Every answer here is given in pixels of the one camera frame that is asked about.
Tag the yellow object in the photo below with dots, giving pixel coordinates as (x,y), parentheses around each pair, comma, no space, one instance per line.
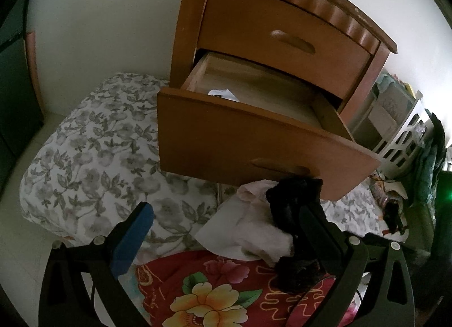
(408,87)

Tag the grey-green cloth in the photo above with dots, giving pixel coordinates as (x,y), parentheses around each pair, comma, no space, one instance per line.
(427,164)

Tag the grey floral bed sheet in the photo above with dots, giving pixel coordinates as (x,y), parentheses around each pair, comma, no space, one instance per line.
(88,157)

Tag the wooden nightstand drawer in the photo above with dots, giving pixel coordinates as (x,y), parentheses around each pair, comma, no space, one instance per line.
(229,13)
(212,143)

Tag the small white printed garment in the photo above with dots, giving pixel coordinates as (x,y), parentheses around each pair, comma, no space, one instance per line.
(224,94)

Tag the dark green cabinet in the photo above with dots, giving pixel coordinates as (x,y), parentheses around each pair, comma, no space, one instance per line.
(14,101)

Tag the black garment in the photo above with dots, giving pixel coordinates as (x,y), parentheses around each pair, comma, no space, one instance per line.
(286,207)

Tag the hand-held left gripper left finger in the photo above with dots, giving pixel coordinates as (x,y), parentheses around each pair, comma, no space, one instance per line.
(130,238)

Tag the wooden nightstand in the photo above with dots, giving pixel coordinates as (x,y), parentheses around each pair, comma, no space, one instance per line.
(187,30)

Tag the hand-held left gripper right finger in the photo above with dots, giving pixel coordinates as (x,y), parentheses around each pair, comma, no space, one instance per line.
(328,238)

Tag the red floral blanket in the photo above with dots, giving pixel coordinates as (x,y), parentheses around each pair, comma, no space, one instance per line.
(219,277)

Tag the teal cloth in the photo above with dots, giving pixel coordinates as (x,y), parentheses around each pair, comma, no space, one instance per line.
(386,81)

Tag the white plastic storage rack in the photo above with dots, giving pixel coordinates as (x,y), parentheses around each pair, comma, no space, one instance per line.
(406,136)

